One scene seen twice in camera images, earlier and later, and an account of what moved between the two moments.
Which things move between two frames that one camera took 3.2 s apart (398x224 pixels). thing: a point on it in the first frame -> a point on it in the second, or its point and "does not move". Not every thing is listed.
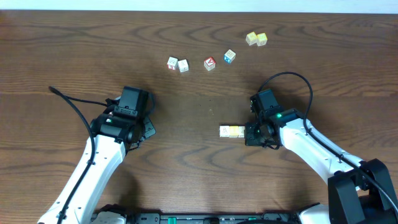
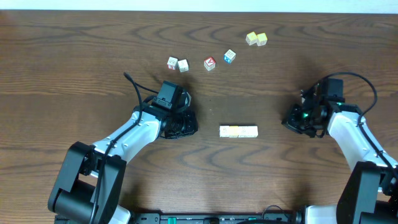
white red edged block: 241,131 does not move
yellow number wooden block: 234,131 does not move
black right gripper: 250,140 -> 290,121
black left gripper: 148,129 -> 185,126
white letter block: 183,65 does not move
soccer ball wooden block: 224,130 does not move
